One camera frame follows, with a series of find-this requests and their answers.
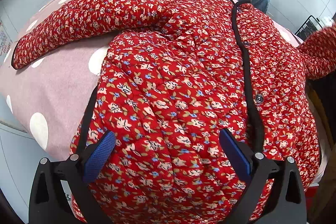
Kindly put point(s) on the wall poster with QR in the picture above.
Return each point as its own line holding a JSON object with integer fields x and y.
{"x": 5, "y": 43}

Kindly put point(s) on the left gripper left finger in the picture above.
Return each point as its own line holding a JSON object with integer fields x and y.
{"x": 48, "y": 203}

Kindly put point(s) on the pink polka dot blanket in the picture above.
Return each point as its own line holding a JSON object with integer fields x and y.
{"x": 52, "y": 87}

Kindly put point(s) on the red floral quilted jacket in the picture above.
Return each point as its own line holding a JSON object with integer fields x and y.
{"x": 257, "y": 165}

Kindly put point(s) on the black wire rack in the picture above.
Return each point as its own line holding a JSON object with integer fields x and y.
{"x": 309, "y": 26}

